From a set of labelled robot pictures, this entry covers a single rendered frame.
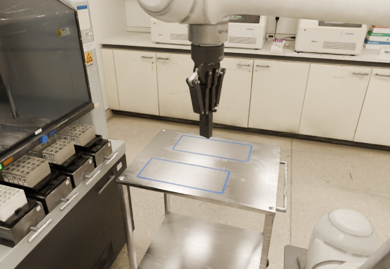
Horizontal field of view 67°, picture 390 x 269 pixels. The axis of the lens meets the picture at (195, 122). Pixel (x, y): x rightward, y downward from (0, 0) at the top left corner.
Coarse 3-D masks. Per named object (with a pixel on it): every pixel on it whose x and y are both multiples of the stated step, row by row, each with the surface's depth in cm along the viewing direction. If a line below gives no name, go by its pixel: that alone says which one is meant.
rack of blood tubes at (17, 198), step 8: (0, 192) 101; (8, 192) 99; (16, 192) 101; (0, 200) 96; (8, 200) 96; (16, 200) 98; (24, 200) 101; (0, 208) 92; (8, 208) 95; (16, 208) 98; (0, 216) 93; (8, 216) 95
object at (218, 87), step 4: (224, 68) 72; (224, 72) 72; (220, 76) 72; (220, 80) 72; (216, 84) 73; (220, 84) 72; (216, 88) 73; (220, 88) 73; (216, 92) 73; (220, 92) 73; (216, 96) 73; (216, 100) 73; (216, 104) 73
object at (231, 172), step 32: (160, 160) 125; (192, 160) 125; (224, 160) 125; (256, 160) 125; (192, 192) 106; (224, 192) 106; (256, 192) 106; (128, 224) 123; (192, 224) 164; (224, 224) 164; (128, 256) 132; (160, 256) 145; (192, 256) 145; (224, 256) 145; (256, 256) 145
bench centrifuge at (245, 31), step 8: (232, 16) 274; (240, 16) 273; (248, 16) 271; (256, 16) 269; (264, 16) 270; (232, 24) 274; (240, 24) 272; (248, 24) 270; (256, 24) 269; (264, 24) 269; (232, 32) 277; (240, 32) 275; (248, 32) 273; (256, 32) 271; (264, 32) 279; (232, 40) 280; (240, 40) 279; (248, 40) 276; (256, 40) 274; (264, 40) 296; (256, 48) 278
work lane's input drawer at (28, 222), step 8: (32, 200) 103; (24, 208) 99; (32, 208) 101; (40, 208) 103; (16, 216) 96; (24, 216) 97; (32, 216) 101; (40, 216) 104; (0, 224) 94; (8, 224) 93; (16, 224) 94; (24, 224) 98; (32, 224) 101; (48, 224) 102; (0, 232) 94; (8, 232) 93; (16, 232) 95; (24, 232) 98; (40, 232) 99; (16, 240) 95; (32, 240) 96
